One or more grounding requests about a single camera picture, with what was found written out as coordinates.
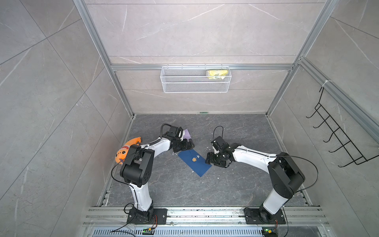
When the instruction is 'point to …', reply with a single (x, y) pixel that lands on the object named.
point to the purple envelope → (187, 135)
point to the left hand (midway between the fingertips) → (190, 144)
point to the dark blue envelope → (195, 161)
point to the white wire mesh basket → (194, 79)
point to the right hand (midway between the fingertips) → (209, 162)
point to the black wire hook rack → (358, 158)
